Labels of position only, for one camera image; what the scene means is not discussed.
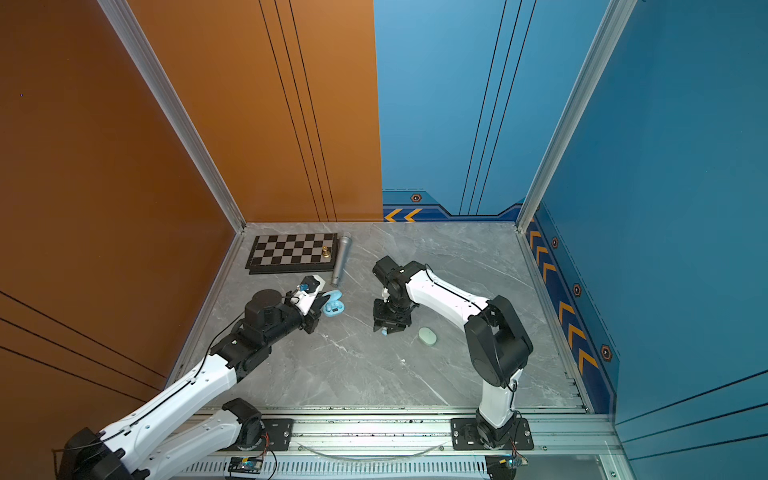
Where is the left green circuit board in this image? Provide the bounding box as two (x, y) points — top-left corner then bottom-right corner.
(227, 456), (264, 477)

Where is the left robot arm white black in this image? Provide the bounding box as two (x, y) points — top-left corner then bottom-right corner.
(54, 282), (332, 479)

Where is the left aluminium corner post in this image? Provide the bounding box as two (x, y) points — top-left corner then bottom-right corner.
(98, 0), (246, 233)

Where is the aluminium front rail frame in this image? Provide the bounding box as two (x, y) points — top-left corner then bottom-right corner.
(107, 405), (637, 480)

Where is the right aluminium corner post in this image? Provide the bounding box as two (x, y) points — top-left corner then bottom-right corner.
(516, 0), (637, 234)

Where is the blue earbud charging case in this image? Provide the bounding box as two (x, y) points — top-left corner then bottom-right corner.
(322, 290), (345, 317)

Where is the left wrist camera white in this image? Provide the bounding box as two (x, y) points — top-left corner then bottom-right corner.
(287, 275), (326, 316)

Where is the green circuit board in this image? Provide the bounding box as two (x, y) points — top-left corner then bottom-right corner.
(227, 456), (264, 477)
(499, 455), (529, 470)

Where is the silver microphone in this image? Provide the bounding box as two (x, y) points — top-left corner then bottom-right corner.
(331, 232), (352, 287)

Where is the black white chessboard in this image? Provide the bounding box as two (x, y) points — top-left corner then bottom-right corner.
(245, 233), (339, 275)

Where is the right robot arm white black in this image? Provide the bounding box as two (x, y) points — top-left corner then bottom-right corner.
(372, 256), (534, 450)

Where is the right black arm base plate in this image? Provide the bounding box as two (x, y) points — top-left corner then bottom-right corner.
(450, 415), (535, 451)

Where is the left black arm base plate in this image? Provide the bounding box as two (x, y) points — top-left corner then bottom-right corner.
(202, 416), (293, 452)

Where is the aluminium corner post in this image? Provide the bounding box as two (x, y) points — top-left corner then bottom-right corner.
(516, 0), (637, 234)
(98, 0), (246, 233)

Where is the green earbud charging case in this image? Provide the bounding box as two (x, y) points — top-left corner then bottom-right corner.
(418, 327), (438, 346)

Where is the right green circuit board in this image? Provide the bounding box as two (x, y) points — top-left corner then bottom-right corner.
(499, 455), (529, 470)

